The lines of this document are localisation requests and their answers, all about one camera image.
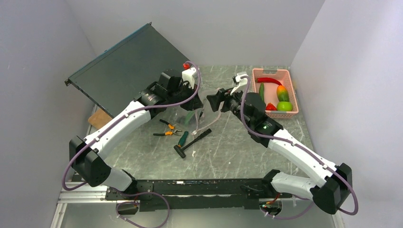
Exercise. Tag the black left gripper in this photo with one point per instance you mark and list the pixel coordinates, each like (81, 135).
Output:
(193, 104)

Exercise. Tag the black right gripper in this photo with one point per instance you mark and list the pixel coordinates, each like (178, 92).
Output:
(221, 95)

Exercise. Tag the clear zip top bag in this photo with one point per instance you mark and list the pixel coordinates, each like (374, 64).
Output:
(204, 117)

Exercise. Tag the green cucumber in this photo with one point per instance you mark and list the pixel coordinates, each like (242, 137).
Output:
(261, 92)

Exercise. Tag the green chili pepper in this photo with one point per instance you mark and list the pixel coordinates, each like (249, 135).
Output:
(190, 119)

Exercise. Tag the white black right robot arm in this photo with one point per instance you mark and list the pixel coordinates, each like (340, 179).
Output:
(327, 184)

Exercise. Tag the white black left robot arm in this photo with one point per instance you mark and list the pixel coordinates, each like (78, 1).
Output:
(87, 156)

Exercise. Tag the red chili pepper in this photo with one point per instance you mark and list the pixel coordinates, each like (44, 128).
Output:
(268, 80)

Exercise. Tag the red tomato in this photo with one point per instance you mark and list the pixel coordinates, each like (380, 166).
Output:
(270, 107)

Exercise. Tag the black hammer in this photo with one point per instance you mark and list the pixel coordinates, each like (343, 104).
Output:
(181, 149)

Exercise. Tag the green lime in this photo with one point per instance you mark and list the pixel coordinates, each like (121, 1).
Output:
(284, 106)

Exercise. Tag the orange green mango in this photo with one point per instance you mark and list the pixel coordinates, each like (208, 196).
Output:
(282, 93)

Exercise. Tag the pink plastic basket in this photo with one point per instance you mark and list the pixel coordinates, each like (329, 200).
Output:
(275, 89)

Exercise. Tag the wooden block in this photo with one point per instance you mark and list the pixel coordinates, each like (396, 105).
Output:
(99, 119)

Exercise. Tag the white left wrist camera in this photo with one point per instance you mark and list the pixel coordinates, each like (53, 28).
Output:
(188, 75)

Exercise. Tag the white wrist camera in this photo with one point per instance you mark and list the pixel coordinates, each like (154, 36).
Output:
(188, 75)
(241, 81)

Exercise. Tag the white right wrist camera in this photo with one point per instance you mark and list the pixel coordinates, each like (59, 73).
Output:
(241, 81)

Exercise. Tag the orange handled pliers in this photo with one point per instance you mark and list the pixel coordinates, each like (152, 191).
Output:
(171, 130)

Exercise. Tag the green handled screwdriver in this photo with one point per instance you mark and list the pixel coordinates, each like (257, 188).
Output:
(183, 139)

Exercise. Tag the dark flat network switch box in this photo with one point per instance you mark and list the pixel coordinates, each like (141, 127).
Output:
(116, 76)

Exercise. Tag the aluminium frame rail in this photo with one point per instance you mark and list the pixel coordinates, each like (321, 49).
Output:
(83, 195)

